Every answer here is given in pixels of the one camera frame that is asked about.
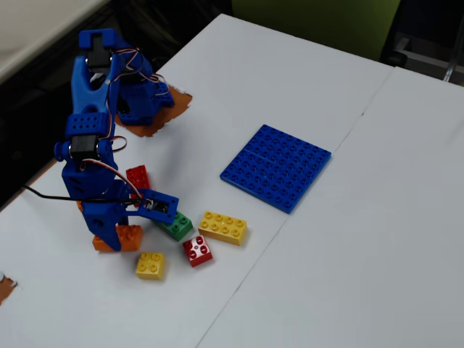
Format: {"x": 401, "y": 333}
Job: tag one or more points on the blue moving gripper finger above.
{"x": 125, "y": 220}

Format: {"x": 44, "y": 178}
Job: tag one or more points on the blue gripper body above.
{"x": 102, "y": 222}

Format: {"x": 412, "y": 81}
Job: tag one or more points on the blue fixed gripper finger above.
{"x": 105, "y": 230}

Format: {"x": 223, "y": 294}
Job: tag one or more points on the orange 2x4 block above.
{"x": 130, "y": 237}

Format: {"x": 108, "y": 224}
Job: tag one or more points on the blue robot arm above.
{"x": 90, "y": 94}

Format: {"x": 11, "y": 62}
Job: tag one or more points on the red 2x4 block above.
{"x": 139, "y": 177}

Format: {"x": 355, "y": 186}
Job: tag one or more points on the yellow 2x2 block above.
{"x": 151, "y": 265}

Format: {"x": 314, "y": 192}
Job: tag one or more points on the green 2x4 block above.
{"x": 179, "y": 226}

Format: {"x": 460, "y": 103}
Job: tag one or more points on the red 2x2 block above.
{"x": 197, "y": 251}

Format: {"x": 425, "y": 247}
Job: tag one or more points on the yellow 2x4 block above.
{"x": 223, "y": 227}

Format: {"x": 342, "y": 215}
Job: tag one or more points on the blue 8x8 plate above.
{"x": 276, "y": 167}

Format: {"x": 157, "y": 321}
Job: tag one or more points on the white desk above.
{"x": 32, "y": 25}

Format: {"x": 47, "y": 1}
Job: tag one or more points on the green chair back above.
{"x": 311, "y": 25}

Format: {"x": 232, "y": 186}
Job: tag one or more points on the grey chair base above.
{"x": 417, "y": 50}

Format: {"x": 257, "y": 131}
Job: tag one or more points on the metal leg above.
{"x": 451, "y": 65}

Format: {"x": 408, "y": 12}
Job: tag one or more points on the blue gripper camera mount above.
{"x": 161, "y": 206}

